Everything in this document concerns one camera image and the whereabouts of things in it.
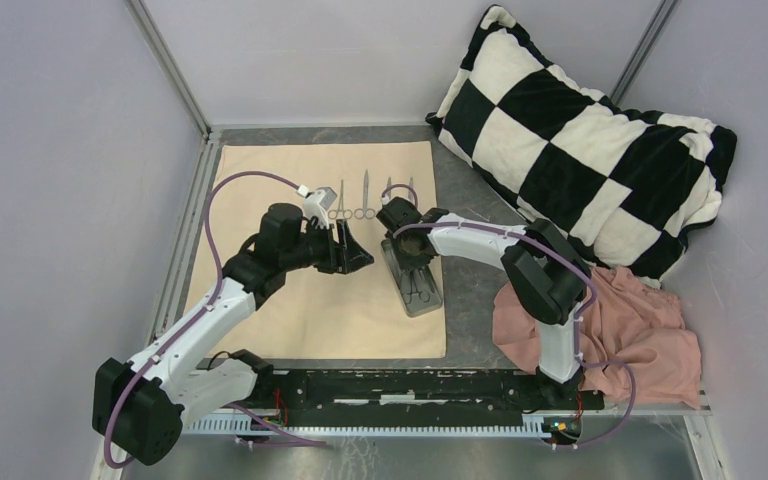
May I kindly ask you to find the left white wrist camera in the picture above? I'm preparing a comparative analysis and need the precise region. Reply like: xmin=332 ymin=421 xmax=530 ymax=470
xmin=296 ymin=185 xmax=337 ymax=230

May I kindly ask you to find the beige cloth wrap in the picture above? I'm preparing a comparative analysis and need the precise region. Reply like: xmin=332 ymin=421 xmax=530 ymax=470
xmin=210 ymin=141 xmax=446 ymax=360

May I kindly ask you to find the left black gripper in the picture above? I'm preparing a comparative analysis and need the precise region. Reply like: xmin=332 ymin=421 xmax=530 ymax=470
xmin=281 ymin=219 xmax=374 ymax=275

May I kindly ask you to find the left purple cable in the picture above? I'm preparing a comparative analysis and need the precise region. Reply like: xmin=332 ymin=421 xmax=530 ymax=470
xmin=102 ymin=170 xmax=329 ymax=470

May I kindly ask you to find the pink crumpled cloth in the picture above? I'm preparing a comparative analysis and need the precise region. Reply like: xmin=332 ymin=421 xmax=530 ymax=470
xmin=492 ymin=267 xmax=702 ymax=410

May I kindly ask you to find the black white checkered pillow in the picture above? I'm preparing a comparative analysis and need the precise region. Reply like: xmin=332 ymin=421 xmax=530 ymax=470
xmin=427 ymin=5 xmax=737 ymax=286

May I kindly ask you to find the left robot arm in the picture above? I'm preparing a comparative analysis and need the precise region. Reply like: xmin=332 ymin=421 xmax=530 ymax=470
xmin=92 ymin=203 xmax=374 ymax=468

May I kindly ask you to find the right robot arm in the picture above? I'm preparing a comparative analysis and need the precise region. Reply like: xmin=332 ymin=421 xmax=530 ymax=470
xmin=376 ymin=198 xmax=596 ymax=408

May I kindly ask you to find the metal instrument tray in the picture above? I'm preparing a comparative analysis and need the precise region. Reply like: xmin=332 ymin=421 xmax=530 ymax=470
xmin=381 ymin=239 xmax=444 ymax=318

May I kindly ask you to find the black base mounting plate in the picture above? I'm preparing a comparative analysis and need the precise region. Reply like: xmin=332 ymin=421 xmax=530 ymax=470
xmin=242 ymin=369 xmax=605 ymax=428

